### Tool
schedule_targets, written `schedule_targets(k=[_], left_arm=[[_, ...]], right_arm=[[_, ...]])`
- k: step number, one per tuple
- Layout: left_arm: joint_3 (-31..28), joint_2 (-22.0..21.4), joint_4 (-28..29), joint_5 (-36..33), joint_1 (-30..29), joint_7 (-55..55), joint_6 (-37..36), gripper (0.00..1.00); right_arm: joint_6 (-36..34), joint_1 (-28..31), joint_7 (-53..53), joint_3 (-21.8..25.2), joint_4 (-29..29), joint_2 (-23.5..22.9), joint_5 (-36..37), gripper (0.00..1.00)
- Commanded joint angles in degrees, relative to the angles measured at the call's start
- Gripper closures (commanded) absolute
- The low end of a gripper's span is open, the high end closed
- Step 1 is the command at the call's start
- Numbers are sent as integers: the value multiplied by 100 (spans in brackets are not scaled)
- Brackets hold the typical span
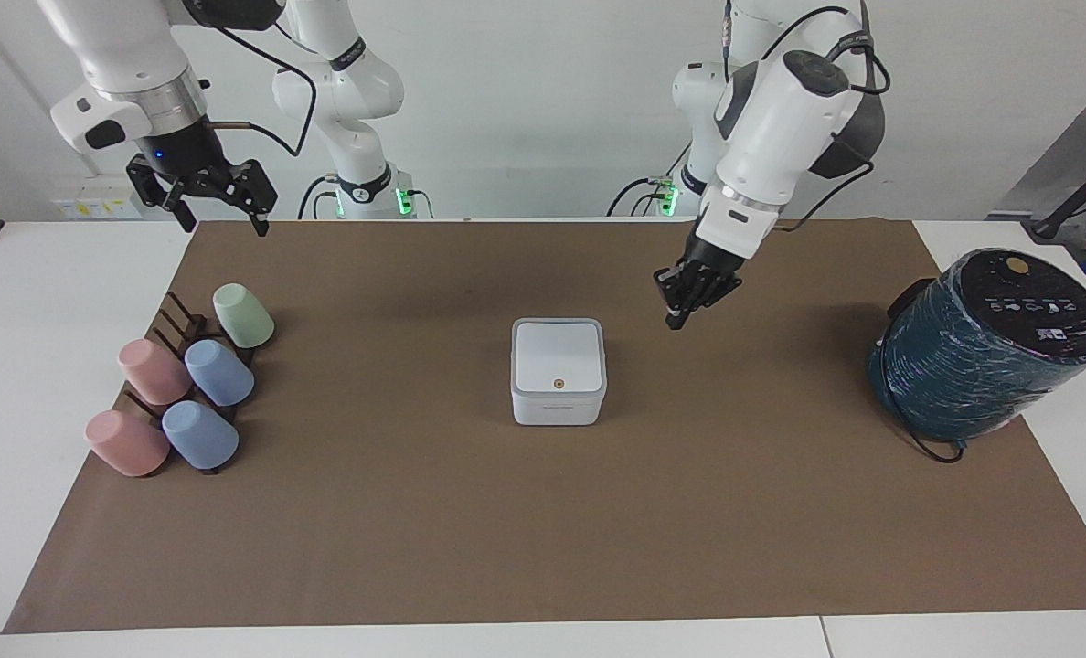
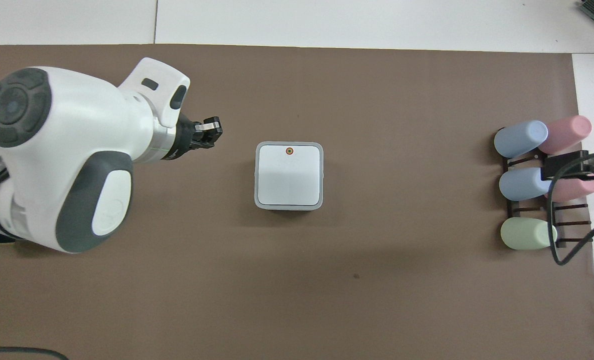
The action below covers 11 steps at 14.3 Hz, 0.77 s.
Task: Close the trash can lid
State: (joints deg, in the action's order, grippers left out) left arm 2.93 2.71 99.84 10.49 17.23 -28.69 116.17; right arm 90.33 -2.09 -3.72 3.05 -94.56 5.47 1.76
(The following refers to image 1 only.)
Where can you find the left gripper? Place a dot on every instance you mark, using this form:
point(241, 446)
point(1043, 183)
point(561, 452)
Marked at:
point(717, 249)

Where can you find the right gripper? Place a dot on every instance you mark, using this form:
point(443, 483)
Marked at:
point(182, 151)

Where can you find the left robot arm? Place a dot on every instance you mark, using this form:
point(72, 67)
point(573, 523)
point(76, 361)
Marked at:
point(781, 119)

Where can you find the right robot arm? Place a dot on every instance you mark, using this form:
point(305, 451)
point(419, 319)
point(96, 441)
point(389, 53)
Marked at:
point(127, 50)

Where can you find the white square trash can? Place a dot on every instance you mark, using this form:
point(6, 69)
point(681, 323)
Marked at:
point(558, 370)

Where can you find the green cup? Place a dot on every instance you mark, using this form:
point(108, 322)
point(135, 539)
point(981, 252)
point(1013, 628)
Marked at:
point(243, 315)

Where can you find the dark wooden cup rack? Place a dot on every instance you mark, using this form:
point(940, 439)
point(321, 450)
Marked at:
point(182, 320)

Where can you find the blue cup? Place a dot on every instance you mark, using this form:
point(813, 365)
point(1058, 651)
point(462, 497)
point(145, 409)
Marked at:
point(200, 436)
point(219, 372)

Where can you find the pink cup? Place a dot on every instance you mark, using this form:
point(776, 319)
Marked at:
point(127, 443)
point(154, 370)

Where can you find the teal round wrapped appliance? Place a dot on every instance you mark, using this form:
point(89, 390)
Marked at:
point(982, 352)

